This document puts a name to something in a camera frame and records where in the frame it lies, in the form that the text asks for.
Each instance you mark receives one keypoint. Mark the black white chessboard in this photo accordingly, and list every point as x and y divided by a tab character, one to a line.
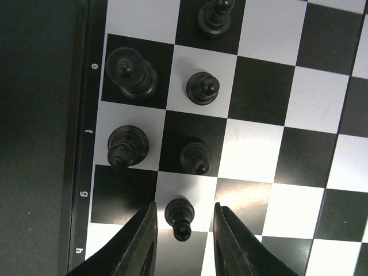
287	131

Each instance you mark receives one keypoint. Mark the black king piece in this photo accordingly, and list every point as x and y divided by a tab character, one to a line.
135	76

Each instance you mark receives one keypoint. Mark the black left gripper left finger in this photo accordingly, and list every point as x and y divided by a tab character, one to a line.
131	251

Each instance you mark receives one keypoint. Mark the black pawn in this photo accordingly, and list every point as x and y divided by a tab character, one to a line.
214	18
202	88
195	157
179	213

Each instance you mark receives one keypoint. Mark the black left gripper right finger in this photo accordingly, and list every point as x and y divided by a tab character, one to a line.
238	252

